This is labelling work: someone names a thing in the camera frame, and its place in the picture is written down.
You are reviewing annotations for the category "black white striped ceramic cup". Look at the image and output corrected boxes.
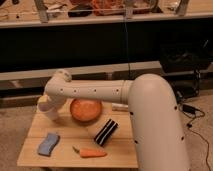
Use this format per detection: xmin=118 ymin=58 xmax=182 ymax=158
xmin=93 ymin=119 xmax=118 ymax=147

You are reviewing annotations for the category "small wooden table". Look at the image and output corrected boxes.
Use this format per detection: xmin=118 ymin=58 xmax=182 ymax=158
xmin=17 ymin=99 xmax=138 ymax=168

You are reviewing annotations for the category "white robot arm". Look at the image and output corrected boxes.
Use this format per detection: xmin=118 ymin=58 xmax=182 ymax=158
xmin=38 ymin=69 xmax=190 ymax=171

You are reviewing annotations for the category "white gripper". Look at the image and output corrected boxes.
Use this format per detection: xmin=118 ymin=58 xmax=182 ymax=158
xmin=37 ymin=95 xmax=59 ymax=121

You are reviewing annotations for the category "orange carrot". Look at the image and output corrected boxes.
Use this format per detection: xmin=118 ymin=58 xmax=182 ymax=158
xmin=73 ymin=147 xmax=107 ymax=158

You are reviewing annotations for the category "black box on floor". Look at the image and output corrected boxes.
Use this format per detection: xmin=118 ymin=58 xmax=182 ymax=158
xmin=159 ymin=43 xmax=213 ymax=73

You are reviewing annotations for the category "long workbench shelf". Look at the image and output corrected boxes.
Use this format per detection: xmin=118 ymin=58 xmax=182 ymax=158
xmin=0 ymin=0 xmax=213 ymax=92

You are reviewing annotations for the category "orange ceramic bowl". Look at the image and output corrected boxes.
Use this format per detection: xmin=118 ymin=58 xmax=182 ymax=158
xmin=70 ymin=99 xmax=102 ymax=122

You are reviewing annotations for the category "black power adapter with cable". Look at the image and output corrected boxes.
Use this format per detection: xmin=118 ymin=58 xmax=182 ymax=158
xmin=179 ymin=104 xmax=212 ymax=171

